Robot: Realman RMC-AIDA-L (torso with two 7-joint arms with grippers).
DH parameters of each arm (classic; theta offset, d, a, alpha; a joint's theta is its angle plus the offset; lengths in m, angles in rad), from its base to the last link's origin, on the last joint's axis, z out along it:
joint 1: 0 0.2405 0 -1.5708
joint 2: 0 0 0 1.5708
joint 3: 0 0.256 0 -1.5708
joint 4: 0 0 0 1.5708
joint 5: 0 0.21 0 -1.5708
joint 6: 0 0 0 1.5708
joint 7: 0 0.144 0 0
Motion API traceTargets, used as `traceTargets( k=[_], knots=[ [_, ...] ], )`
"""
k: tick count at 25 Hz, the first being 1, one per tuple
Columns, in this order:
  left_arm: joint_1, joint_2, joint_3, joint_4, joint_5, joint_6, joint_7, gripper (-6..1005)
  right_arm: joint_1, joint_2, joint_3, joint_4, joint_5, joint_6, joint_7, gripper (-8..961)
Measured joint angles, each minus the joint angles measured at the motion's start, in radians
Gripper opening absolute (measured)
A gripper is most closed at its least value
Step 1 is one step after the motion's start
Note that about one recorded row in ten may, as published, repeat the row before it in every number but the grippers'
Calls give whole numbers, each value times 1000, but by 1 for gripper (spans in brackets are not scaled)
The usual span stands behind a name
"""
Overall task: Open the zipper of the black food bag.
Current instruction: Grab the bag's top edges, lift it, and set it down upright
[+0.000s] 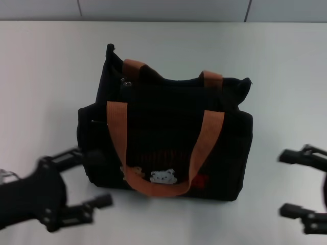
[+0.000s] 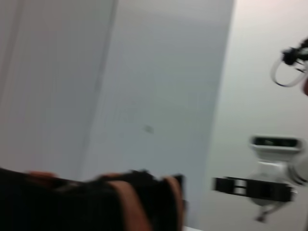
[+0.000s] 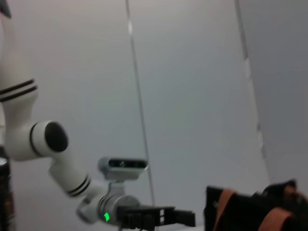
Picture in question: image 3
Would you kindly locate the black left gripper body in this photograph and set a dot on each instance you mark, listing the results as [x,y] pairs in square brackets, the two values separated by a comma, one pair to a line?
[144,216]

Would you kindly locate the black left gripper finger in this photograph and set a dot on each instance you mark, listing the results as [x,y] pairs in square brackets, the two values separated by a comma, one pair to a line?
[185,217]

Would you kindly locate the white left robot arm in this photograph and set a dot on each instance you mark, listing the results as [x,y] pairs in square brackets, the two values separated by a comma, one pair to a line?
[19,108]

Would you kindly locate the dark robot torso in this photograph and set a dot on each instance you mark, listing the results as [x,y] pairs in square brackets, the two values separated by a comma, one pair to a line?
[4,192]

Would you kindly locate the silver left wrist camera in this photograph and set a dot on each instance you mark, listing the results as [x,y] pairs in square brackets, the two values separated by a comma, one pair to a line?
[122,168]

